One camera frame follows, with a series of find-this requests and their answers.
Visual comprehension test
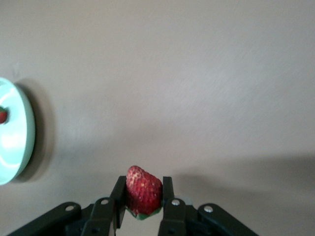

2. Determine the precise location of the pale green round plate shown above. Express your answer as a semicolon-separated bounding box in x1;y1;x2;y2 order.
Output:
0;77;36;185

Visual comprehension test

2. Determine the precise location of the red strawberry with green cap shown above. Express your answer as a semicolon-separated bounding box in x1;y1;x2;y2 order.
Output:
125;165;163;220
0;106;9;125

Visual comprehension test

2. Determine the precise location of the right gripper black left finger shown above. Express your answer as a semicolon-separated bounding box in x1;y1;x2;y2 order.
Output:
7;175;127;236

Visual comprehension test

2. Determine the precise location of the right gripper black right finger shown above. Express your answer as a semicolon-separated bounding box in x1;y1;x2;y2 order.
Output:
157;176;259;236

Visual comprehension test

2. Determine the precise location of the brown table cover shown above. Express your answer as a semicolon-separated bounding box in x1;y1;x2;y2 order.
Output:
0;0;315;236

